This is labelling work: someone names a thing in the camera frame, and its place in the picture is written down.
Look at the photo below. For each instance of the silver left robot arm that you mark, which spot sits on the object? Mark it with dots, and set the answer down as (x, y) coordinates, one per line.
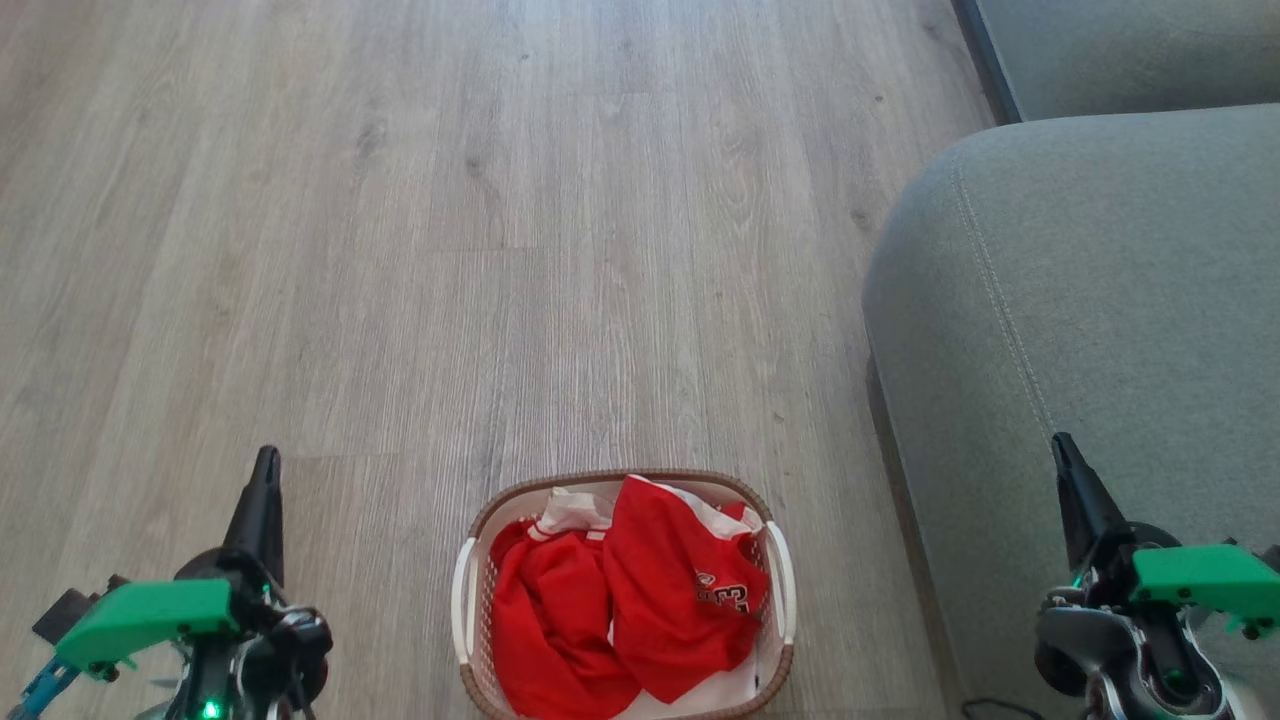
(290, 650)

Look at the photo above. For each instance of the white cloth basket liner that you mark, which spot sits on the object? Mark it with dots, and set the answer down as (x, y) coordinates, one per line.
(720, 695)

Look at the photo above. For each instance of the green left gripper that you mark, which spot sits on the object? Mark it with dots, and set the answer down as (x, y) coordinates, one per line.
(150, 615)

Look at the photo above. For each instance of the red white striped jersey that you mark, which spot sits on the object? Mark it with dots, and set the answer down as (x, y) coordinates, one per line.
(670, 590)

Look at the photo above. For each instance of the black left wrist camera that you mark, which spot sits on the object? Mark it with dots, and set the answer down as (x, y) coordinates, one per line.
(62, 610)

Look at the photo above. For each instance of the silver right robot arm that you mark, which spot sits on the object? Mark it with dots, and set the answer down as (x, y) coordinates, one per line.
(1090, 640)

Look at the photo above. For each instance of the white brown laundry basket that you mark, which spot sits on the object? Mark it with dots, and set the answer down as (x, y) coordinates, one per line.
(470, 600)

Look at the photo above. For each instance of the grey fabric sofa section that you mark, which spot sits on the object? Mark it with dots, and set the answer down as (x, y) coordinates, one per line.
(1130, 50)

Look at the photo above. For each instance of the grey fabric sofa seat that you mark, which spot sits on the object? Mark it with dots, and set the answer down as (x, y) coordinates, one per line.
(1080, 300)

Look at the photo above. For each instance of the plain red garment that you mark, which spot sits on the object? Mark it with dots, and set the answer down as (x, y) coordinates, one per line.
(550, 620)

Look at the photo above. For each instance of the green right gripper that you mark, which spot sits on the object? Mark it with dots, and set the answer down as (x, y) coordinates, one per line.
(1200, 580)

